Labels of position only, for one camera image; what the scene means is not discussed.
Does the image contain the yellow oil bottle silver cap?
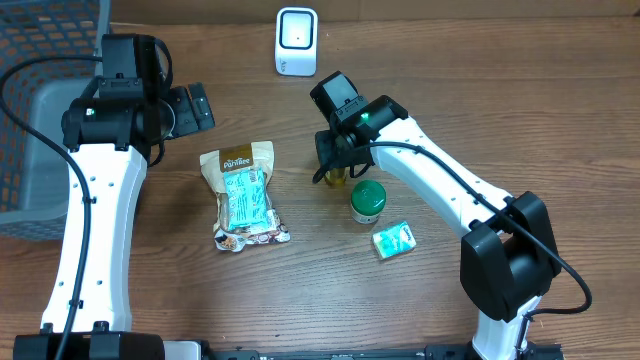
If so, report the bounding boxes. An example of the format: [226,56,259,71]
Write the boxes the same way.
[324,168,346,187]

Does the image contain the brown Pantree snack pouch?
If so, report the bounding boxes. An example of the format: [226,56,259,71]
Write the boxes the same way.
[200,141,291,253]

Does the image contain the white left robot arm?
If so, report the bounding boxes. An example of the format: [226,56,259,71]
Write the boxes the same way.
[13,34,214,359]

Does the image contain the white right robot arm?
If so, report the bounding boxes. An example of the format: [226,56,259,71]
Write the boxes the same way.
[310,72,563,359]

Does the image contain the green lid jar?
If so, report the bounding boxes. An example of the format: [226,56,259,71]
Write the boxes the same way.
[350,180,387,224]

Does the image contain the teal tissue pack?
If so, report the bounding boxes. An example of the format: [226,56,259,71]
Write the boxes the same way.
[372,221,417,260]

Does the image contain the grey plastic mesh basket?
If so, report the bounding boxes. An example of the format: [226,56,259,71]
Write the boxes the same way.
[1,0,111,241]

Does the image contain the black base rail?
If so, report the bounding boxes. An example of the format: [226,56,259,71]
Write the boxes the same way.
[164,339,565,360]

